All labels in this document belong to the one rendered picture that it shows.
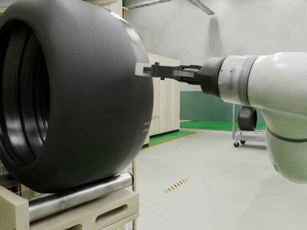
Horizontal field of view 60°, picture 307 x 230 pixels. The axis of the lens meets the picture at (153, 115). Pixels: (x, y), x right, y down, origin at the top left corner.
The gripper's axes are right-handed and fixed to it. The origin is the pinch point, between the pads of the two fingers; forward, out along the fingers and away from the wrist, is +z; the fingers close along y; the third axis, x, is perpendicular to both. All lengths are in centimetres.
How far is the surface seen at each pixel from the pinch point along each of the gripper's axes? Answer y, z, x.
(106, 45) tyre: 7.3, 7.0, -4.6
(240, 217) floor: -195, 38, 129
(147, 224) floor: -127, 96, 137
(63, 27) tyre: 15.4, 12.0, -7.1
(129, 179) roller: -9.3, 11.2, 33.8
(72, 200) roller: 11.1, 10.9, 34.4
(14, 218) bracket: 26.2, 8.2, 32.3
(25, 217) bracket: 24.3, 7.5, 32.4
